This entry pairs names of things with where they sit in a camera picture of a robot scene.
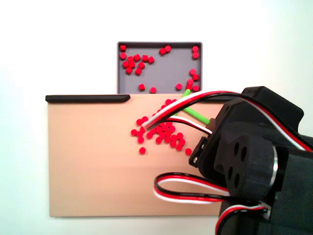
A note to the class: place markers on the grey rectangular container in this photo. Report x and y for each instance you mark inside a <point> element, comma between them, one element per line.
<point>166,71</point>

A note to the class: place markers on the beige rectangular board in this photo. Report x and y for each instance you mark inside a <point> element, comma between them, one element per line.
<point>97,171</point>

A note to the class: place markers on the green T-shaped pusher tool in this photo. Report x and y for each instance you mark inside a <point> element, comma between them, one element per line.
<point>196,114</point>

